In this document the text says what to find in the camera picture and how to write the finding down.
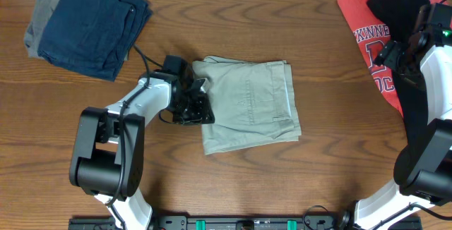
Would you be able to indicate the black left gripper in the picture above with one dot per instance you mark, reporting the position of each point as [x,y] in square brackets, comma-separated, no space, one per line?
[201,116]

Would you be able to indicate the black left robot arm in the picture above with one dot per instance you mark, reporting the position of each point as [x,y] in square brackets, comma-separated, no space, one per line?
[108,154]

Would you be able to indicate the khaki shorts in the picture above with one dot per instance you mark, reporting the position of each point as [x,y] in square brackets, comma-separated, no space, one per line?
[253,104]

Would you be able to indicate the black garment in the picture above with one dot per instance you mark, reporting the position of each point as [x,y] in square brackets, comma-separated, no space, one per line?
[400,16]

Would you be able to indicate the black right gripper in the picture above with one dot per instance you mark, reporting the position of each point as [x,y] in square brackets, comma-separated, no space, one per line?
[390,56]

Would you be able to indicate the red printed t-shirt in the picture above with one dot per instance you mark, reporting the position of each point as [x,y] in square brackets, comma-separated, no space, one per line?
[371,35]

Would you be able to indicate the folded navy blue shorts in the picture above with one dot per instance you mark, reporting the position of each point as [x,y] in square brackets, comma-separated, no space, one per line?
[93,37]

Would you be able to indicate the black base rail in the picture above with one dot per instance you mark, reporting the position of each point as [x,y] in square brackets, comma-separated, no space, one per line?
[192,223]

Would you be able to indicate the folded grey garment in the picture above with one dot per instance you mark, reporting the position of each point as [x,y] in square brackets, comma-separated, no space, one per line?
[41,14]

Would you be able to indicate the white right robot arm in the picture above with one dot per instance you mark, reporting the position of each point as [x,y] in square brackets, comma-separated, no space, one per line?
[422,172]

